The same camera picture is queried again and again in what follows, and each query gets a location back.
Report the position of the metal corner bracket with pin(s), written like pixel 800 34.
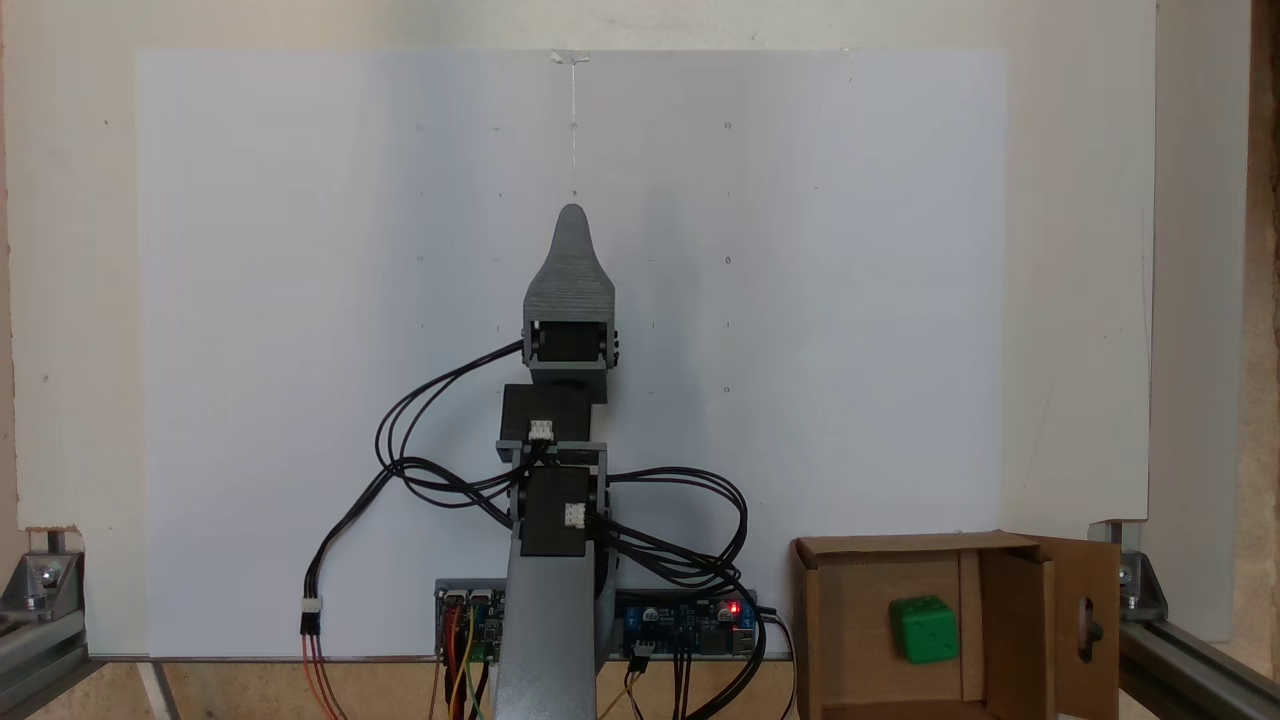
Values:
pixel 40 580
pixel 1140 585

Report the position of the white paper sheet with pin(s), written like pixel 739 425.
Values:
pixel 850 300

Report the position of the brown cardboard box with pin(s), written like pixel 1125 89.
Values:
pixel 850 620

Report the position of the blue circuit board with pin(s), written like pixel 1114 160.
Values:
pixel 690 625

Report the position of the aluminium frame rail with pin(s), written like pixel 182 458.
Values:
pixel 35 650
pixel 1190 670

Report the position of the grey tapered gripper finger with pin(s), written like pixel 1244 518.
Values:
pixel 572 270

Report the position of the green dice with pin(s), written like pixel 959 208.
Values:
pixel 925 630

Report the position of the green circuit board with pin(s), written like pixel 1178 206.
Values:
pixel 487 630

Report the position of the clear tape piece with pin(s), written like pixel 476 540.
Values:
pixel 570 56

